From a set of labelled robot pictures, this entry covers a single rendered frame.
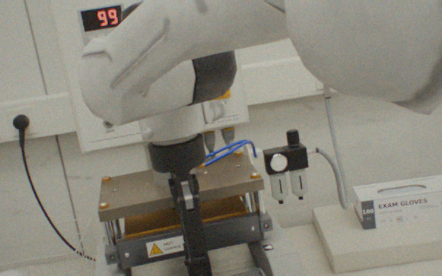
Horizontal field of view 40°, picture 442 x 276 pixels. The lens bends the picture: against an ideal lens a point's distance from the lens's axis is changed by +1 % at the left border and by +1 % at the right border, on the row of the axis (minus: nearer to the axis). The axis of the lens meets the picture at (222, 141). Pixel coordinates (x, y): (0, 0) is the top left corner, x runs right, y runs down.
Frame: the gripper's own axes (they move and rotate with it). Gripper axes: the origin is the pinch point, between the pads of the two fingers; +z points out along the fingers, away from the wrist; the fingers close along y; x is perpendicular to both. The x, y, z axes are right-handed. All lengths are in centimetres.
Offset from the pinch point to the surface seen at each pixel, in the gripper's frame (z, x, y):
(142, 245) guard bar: -1.4, -7.5, -11.6
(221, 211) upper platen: -3.0, 6.1, -15.3
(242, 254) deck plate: 9.8, 9.6, -24.7
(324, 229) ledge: 23, 35, -57
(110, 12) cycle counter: -38, -6, -34
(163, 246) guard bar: -0.6, -4.4, -11.5
